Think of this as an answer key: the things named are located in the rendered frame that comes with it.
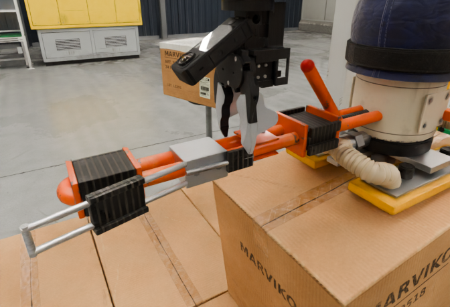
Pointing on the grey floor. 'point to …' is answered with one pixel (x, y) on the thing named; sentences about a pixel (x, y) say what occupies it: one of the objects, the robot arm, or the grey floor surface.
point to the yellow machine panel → (83, 13)
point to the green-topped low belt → (17, 47)
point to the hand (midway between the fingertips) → (232, 139)
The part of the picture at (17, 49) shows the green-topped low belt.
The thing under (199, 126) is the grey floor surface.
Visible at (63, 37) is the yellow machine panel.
